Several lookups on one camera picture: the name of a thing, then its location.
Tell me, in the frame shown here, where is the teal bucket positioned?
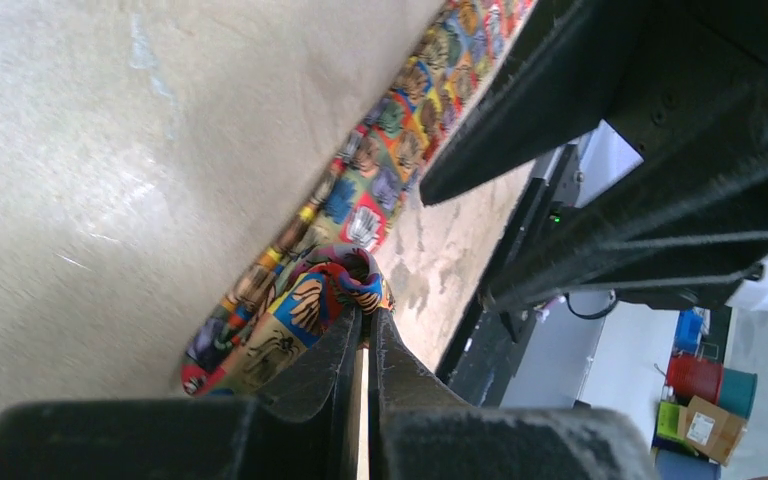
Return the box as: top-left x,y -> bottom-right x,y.
717,368 -> 758,419

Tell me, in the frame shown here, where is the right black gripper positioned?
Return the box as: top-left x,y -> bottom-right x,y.
420,1 -> 768,302

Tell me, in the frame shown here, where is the cardboard box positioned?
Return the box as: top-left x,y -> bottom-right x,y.
678,396 -> 748,466

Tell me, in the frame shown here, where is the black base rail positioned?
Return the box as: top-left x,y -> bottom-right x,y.
436,144 -> 579,406

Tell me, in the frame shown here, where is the blue container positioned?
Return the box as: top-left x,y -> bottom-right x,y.
673,309 -> 704,354

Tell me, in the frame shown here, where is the red plastic basket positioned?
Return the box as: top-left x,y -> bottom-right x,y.
666,354 -> 725,404

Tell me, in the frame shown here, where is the colourful patterned tie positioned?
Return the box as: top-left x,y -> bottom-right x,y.
180,1 -> 534,396

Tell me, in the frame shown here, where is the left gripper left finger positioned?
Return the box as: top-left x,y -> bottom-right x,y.
251,307 -> 363,479

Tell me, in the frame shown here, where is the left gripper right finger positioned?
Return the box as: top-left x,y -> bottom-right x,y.
368,308 -> 471,479

